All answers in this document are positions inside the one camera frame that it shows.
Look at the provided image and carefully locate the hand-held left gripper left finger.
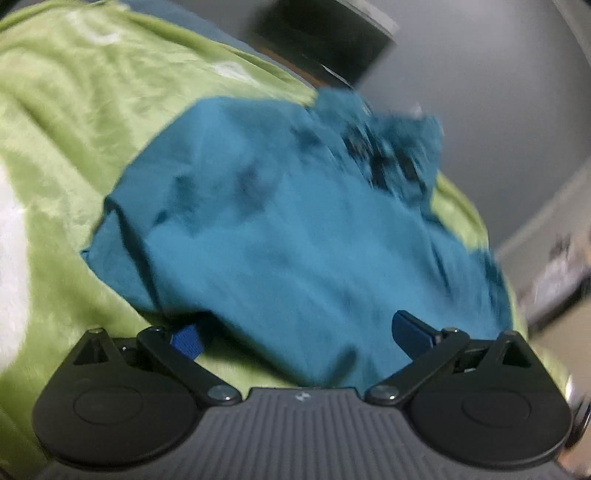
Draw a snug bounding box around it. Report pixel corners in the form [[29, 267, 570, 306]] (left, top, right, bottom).
[[69, 324, 243, 409]]

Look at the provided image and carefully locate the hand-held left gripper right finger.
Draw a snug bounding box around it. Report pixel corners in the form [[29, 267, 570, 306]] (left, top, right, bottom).
[[364, 310, 536, 407]]

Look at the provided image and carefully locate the teal hooded jacket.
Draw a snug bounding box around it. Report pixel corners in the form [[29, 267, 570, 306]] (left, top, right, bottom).
[[81, 88, 514, 389]]

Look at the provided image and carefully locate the wooden television stand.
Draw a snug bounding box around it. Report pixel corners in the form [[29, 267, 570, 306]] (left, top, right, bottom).
[[256, 39, 333, 90]]

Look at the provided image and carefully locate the green fleece blanket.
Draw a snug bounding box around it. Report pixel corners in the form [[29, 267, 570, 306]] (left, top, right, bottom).
[[0, 0, 575, 468]]

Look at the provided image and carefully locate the white door frame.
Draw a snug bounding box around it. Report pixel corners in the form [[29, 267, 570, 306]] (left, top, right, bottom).
[[494, 173, 591, 264]]

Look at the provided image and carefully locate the black television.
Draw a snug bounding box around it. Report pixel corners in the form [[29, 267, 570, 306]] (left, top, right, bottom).
[[252, 0, 400, 88]]

